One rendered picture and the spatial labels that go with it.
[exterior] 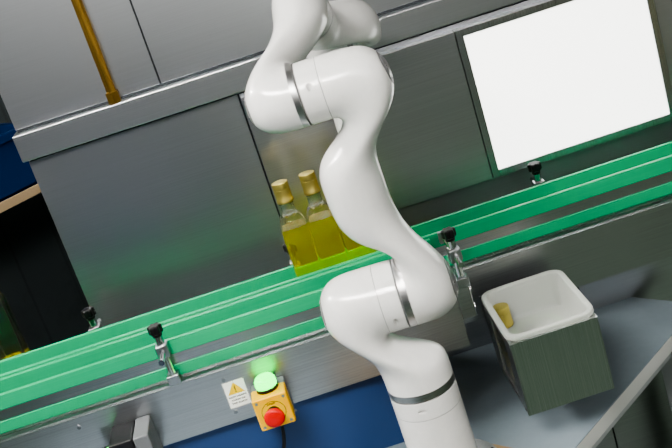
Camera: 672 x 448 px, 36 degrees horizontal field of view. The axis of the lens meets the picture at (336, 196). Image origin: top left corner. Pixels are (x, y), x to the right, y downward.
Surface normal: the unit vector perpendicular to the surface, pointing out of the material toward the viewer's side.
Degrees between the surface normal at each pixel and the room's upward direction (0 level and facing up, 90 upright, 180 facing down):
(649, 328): 0
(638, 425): 90
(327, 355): 90
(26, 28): 90
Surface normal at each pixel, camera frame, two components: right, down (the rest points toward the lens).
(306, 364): 0.11, 0.29
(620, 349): -0.29, -0.90
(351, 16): 0.57, -0.20
